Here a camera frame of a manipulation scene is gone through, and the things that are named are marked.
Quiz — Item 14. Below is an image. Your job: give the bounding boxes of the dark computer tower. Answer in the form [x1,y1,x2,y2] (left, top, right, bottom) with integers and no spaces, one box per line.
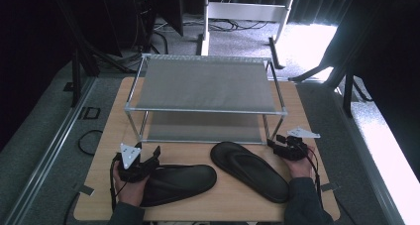
[98,0,185,56]

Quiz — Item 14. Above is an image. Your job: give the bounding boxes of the person's left hand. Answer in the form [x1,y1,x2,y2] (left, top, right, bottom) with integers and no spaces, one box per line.
[112,165,151,208]

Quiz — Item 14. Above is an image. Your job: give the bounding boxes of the grey tape piece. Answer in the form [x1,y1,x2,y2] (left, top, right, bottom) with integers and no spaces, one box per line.
[319,181,341,192]
[73,183,96,197]

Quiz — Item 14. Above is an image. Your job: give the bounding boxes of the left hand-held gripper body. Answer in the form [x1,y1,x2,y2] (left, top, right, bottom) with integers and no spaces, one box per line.
[117,142,157,183]

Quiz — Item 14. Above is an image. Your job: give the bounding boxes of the black cable loop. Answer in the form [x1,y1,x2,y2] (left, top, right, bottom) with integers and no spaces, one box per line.
[77,129,104,157]

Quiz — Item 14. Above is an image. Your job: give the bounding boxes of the person's right hand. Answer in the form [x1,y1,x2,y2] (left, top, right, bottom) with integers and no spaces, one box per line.
[282,145,317,180]

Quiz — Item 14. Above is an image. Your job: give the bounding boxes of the bundle of floor cables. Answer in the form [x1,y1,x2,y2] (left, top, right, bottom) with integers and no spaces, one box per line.
[152,15,270,34]

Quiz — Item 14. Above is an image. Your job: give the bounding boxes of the aluminium floor rail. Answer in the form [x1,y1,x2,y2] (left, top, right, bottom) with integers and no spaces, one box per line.
[2,75,97,225]

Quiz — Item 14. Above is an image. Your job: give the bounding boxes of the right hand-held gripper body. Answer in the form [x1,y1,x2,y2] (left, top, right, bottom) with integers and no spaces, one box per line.
[272,126,322,162]

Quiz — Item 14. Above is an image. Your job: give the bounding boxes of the black slipper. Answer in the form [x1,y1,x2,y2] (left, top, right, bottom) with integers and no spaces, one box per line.
[140,164,218,208]
[209,141,291,204]

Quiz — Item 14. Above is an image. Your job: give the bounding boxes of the black floor bracket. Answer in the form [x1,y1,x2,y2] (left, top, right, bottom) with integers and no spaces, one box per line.
[77,106,102,121]

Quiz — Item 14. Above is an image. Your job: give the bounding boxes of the white desk frame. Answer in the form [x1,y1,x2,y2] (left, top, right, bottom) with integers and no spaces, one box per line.
[197,0,297,70]

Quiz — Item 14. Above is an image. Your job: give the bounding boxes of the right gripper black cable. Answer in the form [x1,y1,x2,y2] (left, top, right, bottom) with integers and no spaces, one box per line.
[296,142,325,210]

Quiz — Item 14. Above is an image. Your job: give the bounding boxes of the black metal stand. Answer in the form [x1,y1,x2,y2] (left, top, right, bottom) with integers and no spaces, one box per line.
[287,6,374,119]
[49,0,130,108]

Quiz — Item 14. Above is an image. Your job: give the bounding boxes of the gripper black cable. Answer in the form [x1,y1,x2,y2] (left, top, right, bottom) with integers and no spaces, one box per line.
[109,153,129,213]
[296,142,325,210]

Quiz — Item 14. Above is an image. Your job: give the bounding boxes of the metal frame shoe rack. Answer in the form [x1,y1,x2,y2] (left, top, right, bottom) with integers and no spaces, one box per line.
[124,53,289,146]

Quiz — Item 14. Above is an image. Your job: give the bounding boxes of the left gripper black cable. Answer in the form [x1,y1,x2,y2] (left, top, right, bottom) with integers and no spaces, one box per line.
[109,153,129,213]

